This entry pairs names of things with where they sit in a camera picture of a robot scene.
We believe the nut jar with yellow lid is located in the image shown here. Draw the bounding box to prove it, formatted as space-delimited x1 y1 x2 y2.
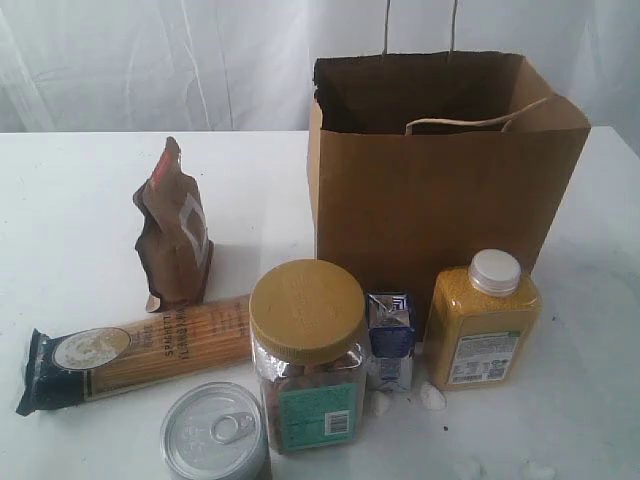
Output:
249 259 370 454

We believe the brown paper bag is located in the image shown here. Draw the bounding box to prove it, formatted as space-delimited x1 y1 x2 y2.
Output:
307 0 592 343

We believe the yellow grain bottle white cap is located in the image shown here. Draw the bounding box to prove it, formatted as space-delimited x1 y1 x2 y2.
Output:
424 249 542 391

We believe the silver pull-tab tin can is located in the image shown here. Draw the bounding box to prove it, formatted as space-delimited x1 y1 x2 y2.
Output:
160 382 273 480

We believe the brown coffee pouch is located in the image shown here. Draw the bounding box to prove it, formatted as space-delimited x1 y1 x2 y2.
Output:
133 136 214 313

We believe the blue white milk carton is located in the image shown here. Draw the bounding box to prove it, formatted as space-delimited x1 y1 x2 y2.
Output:
366 292 416 392

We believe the spaghetti pasta package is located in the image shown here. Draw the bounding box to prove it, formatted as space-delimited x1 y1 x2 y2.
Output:
16 295 251 416

